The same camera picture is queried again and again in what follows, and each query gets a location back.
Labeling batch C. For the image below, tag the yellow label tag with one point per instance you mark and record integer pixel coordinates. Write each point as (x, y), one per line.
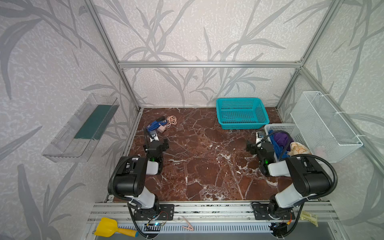
(309, 217)

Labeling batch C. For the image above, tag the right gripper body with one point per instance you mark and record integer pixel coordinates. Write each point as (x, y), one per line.
(256, 146)

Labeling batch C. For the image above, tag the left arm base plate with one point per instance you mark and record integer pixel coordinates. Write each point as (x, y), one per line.
(162, 212)

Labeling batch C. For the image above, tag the beige rubber bands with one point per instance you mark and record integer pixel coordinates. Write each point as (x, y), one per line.
(171, 120)

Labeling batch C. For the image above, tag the blue towel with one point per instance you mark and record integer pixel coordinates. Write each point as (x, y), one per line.
(279, 151)

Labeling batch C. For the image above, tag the white plastic laundry basket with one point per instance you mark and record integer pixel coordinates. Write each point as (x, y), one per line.
(289, 129)

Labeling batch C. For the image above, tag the pink clothespin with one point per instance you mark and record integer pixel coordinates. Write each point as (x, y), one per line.
(189, 227)

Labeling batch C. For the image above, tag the clear plastic wall shelf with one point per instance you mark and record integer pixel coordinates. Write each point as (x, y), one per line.
(77, 140)

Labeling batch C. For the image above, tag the yellow plastic scoop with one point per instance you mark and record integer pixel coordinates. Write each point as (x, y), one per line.
(108, 227)

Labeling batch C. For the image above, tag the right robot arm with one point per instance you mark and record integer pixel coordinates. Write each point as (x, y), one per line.
(312, 178)

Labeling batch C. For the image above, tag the purple cloth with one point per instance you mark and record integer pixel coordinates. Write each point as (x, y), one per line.
(283, 140)

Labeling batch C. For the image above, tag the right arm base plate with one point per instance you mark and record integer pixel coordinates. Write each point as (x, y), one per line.
(272, 211)

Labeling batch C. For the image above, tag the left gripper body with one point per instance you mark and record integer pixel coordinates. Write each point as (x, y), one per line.
(153, 139)

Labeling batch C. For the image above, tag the teal plastic basket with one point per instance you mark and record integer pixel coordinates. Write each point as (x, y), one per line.
(241, 113)

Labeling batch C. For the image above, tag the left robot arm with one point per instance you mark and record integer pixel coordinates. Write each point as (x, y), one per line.
(128, 179)

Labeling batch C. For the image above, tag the orange patterned towel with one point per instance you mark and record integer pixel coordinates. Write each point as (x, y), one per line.
(298, 148)

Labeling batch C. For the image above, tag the white wire mesh basket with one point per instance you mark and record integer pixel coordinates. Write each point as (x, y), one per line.
(324, 129)

